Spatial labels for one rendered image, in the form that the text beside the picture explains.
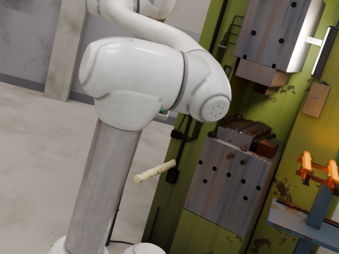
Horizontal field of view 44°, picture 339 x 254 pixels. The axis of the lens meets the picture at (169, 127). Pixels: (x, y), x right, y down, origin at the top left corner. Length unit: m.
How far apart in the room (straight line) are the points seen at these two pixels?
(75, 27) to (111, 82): 4.67
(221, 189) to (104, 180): 1.42
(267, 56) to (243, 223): 0.89
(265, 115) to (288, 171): 0.49
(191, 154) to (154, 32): 1.49
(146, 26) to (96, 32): 4.47
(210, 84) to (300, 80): 1.83
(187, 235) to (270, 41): 1.16
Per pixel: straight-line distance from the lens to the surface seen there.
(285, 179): 2.40
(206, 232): 2.42
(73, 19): 5.47
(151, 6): 1.37
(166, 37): 1.12
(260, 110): 2.72
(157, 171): 2.38
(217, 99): 0.85
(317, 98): 2.29
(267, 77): 2.21
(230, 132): 2.29
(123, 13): 1.24
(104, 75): 0.81
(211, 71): 0.89
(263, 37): 2.22
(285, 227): 1.92
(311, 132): 2.33
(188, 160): 2.57
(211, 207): 2.36
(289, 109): 2.68
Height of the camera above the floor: 1.51
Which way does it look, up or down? 15 degrees down
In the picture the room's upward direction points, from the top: 16 degrees clockwise
